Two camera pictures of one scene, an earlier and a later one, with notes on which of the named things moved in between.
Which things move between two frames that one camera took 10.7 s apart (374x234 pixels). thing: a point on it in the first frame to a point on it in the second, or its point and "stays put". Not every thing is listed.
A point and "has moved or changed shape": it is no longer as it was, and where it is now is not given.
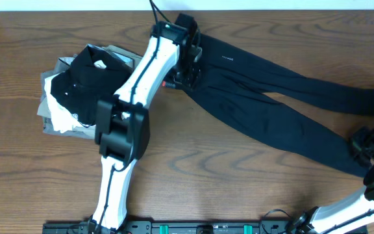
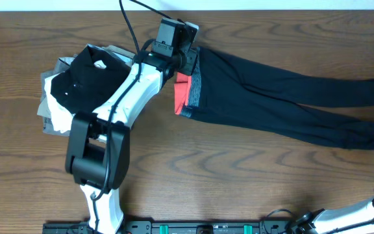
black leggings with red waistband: x=223 y=71 has moved or changed shape
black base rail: x=183 y=226 stays put
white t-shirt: x=62 y=119 stays put
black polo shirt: x=93 y=75 stays put
